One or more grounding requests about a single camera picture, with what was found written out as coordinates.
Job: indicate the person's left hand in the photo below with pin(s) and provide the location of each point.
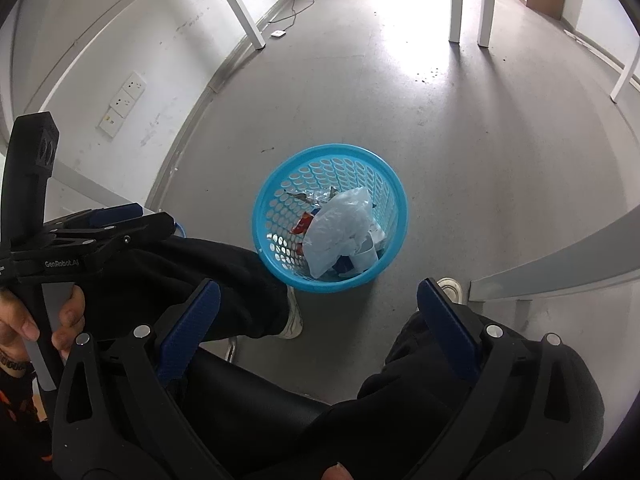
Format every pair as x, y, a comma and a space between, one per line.
70, 315

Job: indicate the black chair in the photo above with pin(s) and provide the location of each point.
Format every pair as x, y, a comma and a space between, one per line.
260, 410

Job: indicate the clear plastic bag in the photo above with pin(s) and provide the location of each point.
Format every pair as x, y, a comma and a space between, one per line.
335, 225

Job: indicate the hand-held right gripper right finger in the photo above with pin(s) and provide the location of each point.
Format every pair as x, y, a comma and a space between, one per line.
445, 332

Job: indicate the white wall socket plate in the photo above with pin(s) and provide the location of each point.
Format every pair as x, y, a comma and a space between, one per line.
134, 84
110, 124
122, 104

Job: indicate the red and white carton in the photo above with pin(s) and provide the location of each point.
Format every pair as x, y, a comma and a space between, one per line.
302, 222

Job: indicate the person's left white shoe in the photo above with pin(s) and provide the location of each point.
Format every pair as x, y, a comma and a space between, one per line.
295, 315

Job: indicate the white table leg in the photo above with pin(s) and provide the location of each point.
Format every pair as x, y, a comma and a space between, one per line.
625, 77
455, 0
240, 5
487, 5

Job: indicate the silver foil wrapper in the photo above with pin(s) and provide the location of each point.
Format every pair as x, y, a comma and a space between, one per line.
310, 195

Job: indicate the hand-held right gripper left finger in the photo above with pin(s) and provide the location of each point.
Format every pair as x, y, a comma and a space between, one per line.
192, 332

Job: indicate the person's black trousers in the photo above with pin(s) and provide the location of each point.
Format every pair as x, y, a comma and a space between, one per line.
225, 280

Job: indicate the blue plastic basket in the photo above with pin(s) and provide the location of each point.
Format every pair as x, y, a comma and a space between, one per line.
387, 185

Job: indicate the person's right white shoe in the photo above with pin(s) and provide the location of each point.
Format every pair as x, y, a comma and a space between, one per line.
450, 290

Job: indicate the person's right hand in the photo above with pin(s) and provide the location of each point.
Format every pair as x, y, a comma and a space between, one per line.
337, 472

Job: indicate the person's left forearm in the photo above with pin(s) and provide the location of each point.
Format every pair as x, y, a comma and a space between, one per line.
22, 410

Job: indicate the person's white shoe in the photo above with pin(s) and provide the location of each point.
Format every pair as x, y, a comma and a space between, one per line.
295, 315
450, 290

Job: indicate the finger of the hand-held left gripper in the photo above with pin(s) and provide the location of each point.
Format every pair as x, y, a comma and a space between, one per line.
117, 212
145, 227

